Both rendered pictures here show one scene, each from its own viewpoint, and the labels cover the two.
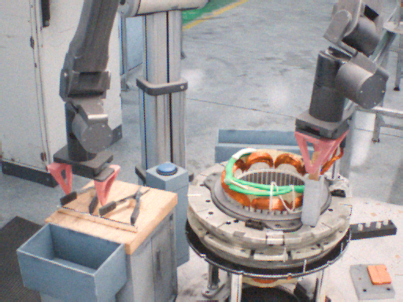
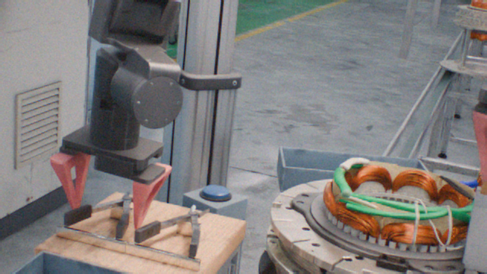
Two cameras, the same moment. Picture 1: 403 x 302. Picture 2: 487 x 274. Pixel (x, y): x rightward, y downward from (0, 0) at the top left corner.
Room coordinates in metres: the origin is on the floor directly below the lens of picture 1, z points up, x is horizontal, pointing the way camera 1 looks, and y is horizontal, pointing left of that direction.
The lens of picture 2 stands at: (0.16, 0.17, 1.45)
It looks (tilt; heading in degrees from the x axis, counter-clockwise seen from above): 17 degrees down; 353
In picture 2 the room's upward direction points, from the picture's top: 6 degrees clockwise
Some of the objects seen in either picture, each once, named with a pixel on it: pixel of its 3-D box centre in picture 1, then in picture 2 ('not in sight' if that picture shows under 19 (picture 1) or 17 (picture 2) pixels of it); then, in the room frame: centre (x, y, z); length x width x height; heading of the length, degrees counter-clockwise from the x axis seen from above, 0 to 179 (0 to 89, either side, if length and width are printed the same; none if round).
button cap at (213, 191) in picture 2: (166, 167); (215, 191); (1.20, 0.08, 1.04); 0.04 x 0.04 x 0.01
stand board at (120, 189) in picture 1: (112, 211); (147, 242); (0.99, 0.17, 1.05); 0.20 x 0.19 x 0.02; 157
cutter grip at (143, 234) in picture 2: (107, 208); (148, 231); (0.95, 0.17, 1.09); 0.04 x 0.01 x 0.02; 142
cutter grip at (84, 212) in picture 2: (68, 198); (77, 215); (0.98, 0.26, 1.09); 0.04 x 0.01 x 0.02; 142
